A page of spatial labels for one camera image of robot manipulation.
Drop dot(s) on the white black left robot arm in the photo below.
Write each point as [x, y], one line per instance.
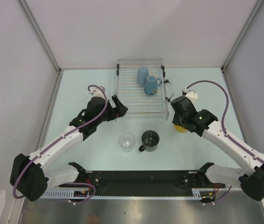
[31, 175]

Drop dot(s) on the yellow ceramic mug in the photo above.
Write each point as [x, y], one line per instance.
[180, 129]

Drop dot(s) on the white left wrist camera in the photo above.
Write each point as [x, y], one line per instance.
[97, 92]

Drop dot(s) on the grey ceramic mug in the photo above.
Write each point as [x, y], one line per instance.
[150, 140]

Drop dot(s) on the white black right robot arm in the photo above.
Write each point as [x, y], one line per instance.
[250, 174]

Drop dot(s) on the clear octagonal glass cup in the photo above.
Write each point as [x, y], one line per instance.
[126, 142]

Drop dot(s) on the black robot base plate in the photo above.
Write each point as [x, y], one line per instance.
[148, 180]

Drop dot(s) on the metal wire dish rack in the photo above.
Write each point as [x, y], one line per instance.
[133, 96]

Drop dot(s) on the aluminium frame post left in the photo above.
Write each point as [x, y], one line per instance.
[39, 34]

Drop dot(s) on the aluminium frame post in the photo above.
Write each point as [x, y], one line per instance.
[243, 32]
[39, 34]

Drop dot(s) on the grey slotted cable duct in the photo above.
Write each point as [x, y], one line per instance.
[80, 194]

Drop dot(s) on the blue ribbed flower mug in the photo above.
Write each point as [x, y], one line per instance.
[151, 85]

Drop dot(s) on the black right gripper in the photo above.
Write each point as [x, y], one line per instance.
[176, 121]

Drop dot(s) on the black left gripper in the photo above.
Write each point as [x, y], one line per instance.
[118, 111]

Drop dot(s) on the aluminium frame post right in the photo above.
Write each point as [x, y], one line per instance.
[243, 32]

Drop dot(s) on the light blue plain cup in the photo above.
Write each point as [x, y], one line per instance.
[142, 74]

